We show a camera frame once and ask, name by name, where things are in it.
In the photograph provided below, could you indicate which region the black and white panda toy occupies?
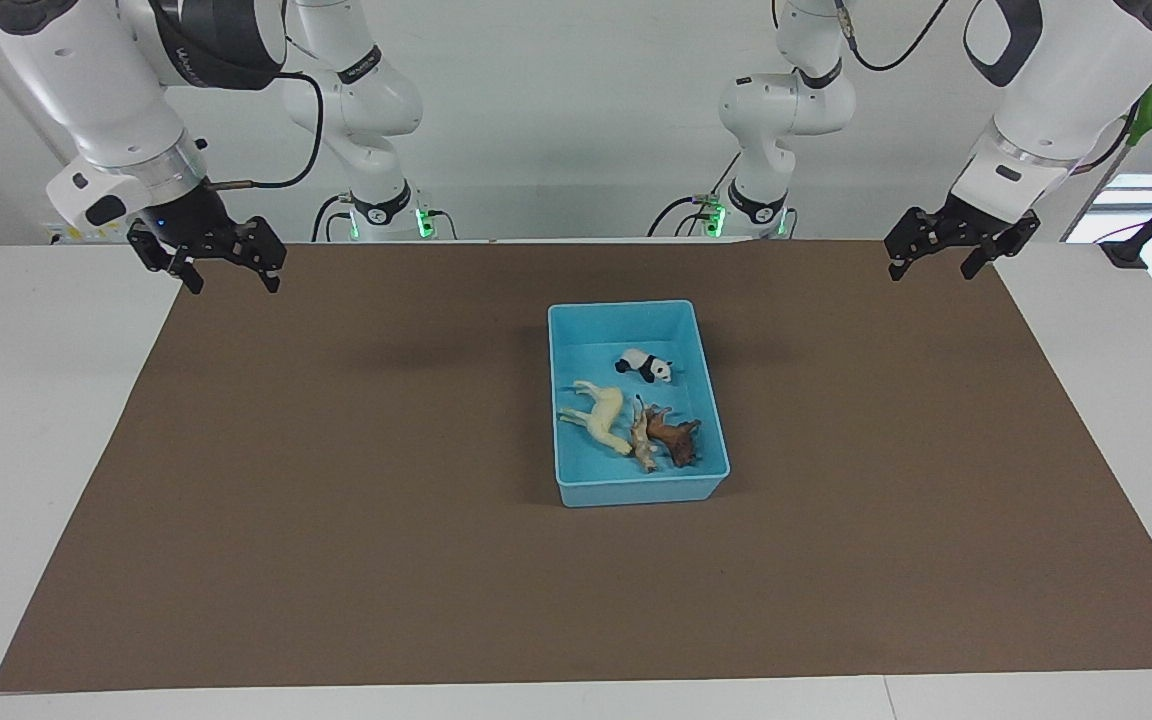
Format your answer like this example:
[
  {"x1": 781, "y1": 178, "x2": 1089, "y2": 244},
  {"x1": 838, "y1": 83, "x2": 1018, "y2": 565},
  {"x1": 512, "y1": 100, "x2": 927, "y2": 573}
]
[{"x1": 614, "y1": 347, "x2": 676, "y2": 385}]

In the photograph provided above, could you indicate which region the brown lion toy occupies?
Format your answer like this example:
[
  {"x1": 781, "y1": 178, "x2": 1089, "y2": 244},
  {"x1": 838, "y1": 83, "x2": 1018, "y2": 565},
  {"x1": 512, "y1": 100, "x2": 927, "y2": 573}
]
[{"x1": 641, "y1": 400, "x2": 704, "y2": 468}]

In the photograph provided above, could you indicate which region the tan spotted animal toy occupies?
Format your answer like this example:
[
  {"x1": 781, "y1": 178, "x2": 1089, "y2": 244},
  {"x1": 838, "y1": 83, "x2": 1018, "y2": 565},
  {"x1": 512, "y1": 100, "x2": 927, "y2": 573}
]
[{"x1": 629, "y1": 397, "x2": 660, "y2": 474}]

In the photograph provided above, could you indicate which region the cream llama toy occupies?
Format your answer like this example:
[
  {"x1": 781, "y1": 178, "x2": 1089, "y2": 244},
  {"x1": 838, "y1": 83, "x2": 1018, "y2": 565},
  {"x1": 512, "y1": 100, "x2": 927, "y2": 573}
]
[{"x1": 557, "y1": 379, "x2": 637, "y2": 458}]

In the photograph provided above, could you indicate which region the light blue storage box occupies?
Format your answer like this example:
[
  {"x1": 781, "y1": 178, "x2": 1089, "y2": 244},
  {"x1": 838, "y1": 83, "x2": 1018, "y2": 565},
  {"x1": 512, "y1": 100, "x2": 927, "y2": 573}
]
[{"x1": 547, "y1": 299, "x2": 732, "y2": 509}]

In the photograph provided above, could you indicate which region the green tipped pole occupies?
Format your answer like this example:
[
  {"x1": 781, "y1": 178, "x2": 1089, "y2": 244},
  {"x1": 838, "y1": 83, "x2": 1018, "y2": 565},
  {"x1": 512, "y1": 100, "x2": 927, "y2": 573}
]
[{"x1": 1061, "y1": 83, "x2": 1152, "y2": 242}]

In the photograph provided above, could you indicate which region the brown table mat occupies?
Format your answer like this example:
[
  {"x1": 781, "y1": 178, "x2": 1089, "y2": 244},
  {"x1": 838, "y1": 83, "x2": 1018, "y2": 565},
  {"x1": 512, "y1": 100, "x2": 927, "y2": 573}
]
[{"x1": 0, "y1": 238, "x2": 1152, "y2": 693}]

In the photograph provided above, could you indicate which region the black right base cable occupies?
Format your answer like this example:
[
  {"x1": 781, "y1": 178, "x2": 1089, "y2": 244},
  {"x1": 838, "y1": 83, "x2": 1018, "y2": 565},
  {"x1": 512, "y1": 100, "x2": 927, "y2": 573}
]
[{"x1": 314, "y1": 193, "x2": 352, "y2": 243}]

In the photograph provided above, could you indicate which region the black base cable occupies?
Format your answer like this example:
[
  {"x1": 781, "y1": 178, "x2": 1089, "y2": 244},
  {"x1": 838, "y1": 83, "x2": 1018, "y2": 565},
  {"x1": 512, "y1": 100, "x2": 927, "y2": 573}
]
[
  {"x1": 314, "y1": 193, "x2": 352, "y2": 243},
  {"x1": 646, "y1": 150, "x2": 742, "y2": 239}
]

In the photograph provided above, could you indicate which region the white wall socket box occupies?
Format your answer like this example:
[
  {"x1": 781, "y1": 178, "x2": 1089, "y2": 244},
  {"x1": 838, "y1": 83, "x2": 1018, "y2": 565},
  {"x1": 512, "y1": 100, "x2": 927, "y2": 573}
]
[{"x1": 46, "y1": 222, "x2": 132, "y2": 246}]

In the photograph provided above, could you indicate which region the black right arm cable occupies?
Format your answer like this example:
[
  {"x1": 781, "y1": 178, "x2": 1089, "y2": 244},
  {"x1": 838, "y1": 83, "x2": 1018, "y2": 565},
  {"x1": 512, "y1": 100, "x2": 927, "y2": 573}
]
[{"x1": 206, "y1": 68, "x2": 327, "y2": 191}]

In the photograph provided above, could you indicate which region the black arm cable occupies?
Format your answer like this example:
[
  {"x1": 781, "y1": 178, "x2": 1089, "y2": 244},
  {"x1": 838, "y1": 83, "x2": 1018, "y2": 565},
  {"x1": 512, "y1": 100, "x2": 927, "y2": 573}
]
[
  {"x1": 834, "y1": 0, "x2": 1142, "y2": 176},
  {"x1": 206, "y1": 68, "x2": 327, "y2": 191}
]

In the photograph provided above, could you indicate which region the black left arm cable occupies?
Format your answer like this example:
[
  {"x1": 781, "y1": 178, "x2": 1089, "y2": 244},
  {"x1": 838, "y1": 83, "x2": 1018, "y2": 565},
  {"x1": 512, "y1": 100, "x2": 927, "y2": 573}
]
[{"x1": 834, "y1": 0, "x2": 1142, "y2": 176}]

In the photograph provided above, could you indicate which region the black left base cable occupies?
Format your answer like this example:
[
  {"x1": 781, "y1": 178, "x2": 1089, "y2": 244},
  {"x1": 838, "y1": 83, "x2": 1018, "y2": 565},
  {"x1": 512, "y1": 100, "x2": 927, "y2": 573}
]
[{"x1": 646, "y1": 150, "x2": 742, "y2": 239}]

